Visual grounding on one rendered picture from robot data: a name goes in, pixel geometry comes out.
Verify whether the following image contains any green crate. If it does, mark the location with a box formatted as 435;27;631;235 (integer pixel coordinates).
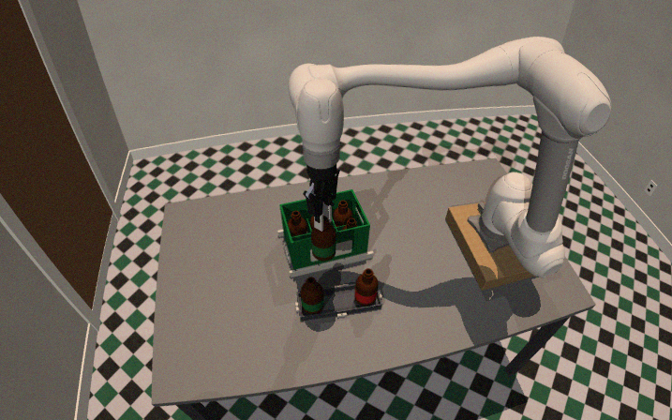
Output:
280;192;368;270

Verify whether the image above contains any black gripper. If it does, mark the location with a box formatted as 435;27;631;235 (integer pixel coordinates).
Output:
303;165;340;231

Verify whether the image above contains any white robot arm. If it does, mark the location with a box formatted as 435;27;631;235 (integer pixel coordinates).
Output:
289;37;611;278

